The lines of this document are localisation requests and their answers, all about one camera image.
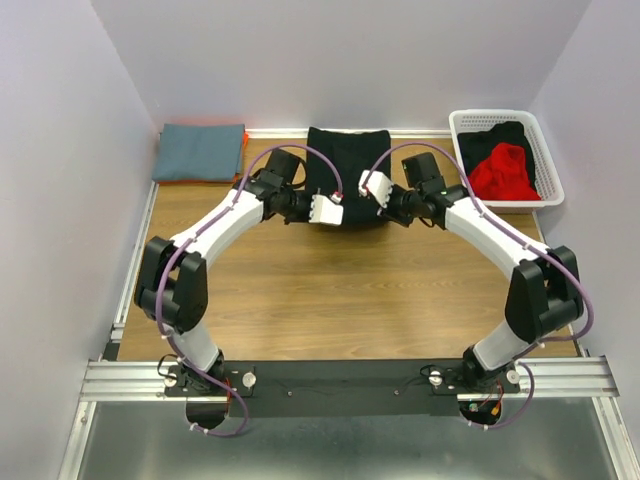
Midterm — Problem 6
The black t-shirt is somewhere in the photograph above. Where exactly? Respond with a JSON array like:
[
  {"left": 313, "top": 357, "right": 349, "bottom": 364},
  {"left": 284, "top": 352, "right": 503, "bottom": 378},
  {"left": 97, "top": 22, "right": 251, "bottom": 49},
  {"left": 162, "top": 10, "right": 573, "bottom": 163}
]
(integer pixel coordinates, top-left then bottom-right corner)
[{"left": 305, "top": 127, "right": 391, "bottom": 228}]

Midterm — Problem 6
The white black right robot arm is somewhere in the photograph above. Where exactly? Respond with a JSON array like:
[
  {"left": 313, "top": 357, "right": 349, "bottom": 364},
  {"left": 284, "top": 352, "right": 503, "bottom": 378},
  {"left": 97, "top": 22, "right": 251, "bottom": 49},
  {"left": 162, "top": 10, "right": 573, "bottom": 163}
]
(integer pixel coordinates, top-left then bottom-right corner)
[{"left": 359, "top": 153, "right": 585, "bottom": 390}]

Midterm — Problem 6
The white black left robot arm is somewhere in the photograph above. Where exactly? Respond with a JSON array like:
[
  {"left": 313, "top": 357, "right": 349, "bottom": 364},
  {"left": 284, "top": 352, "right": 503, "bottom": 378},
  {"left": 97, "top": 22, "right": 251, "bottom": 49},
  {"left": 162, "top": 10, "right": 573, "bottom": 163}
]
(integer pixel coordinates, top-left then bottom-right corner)
[{"left": 134, "top": 148, "right": 313, "bottom": 389}]

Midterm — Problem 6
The black garment in basket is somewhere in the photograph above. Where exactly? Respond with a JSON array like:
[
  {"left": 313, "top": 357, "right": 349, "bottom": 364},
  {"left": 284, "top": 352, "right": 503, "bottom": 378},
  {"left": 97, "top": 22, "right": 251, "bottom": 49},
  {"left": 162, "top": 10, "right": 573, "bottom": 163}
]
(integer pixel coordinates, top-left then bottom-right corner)
[{"left": 458, "top": 121, "right": 535, "bottom": 188}]

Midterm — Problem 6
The red t-shirt in basket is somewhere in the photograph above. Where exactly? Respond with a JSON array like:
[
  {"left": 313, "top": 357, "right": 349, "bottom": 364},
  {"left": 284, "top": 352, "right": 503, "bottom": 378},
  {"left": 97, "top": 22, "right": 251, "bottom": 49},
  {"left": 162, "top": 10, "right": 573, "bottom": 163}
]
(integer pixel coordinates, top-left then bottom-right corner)
[{"left": 469, "top": 143, "right": 540, "bottom": 201}]

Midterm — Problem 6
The white plastic laundry basket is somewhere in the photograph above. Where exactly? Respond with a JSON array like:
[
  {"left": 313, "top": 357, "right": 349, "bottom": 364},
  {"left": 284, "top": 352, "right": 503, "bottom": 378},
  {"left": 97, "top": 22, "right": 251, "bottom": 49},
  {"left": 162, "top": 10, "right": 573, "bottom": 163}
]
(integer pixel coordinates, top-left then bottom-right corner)
[{"left": 449, "top": 109, "right": 565, "bottom": 213}]

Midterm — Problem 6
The folded blue t-shirt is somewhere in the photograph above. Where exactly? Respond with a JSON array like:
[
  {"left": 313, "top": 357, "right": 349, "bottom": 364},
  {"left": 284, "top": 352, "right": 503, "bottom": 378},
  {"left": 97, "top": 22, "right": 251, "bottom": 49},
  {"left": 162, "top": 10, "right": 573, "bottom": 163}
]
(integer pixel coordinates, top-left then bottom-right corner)
[{"left": 151, "top": 123, "right": 246, "bottom": 184}]

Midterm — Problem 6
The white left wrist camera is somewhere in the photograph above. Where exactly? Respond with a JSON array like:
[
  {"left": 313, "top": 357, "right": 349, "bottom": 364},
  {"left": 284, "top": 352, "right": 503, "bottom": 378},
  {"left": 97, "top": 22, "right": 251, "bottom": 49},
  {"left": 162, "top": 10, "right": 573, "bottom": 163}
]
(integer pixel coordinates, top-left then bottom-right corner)
[{"left": 309, "top": 192, "right": 344, "bottom": 226}]

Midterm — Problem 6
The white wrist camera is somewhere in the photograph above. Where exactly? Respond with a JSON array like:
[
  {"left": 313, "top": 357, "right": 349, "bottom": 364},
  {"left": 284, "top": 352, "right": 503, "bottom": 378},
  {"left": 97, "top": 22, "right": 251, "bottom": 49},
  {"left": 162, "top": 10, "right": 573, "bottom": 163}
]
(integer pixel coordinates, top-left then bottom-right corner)
[
  {"left": 358, "top": 170, "right": 394, "bottom": 209},
  {"left": 309, "top": 192, "right": 344, "bottom": 226}
]

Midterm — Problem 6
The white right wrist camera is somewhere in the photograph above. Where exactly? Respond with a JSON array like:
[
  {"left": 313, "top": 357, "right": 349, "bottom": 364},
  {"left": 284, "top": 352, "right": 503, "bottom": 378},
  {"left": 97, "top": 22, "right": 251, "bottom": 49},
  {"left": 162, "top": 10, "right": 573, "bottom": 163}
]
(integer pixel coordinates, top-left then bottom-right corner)
[{"left": 358, "top": 170, "right": 394, "bottom": 209}]

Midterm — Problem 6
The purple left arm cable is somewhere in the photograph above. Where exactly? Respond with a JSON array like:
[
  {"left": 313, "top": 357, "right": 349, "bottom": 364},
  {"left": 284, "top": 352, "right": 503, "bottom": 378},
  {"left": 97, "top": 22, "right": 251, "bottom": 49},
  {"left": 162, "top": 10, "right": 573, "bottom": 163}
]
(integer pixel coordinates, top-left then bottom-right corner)
[{"left": 156, "top": 145, "right": 344, "bottom": 438}]

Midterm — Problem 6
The aluminium frame rail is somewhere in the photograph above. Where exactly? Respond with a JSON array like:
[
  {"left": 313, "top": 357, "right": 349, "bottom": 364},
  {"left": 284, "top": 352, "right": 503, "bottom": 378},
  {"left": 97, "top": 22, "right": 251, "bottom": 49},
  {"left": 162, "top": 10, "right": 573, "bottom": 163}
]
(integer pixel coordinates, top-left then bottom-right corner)
[{"left": 57, "top": 182, "right": 640, "bottom": 480}]

